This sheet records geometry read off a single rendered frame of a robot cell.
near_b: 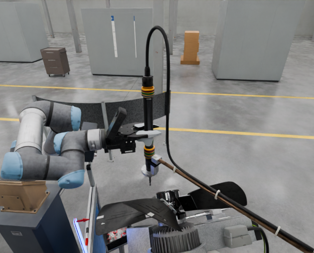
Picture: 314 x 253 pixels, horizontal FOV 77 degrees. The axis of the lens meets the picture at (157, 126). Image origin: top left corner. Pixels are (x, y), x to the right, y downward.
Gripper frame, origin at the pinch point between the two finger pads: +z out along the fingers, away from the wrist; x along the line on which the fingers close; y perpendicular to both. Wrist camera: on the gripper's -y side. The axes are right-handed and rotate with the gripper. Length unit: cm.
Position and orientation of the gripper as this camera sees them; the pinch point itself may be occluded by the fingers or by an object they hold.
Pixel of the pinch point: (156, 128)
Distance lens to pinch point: 73.8
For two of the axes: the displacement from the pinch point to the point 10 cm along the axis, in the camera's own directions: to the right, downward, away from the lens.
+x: 2.0, 4.9, -8.5
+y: 0.0, 8.6, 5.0
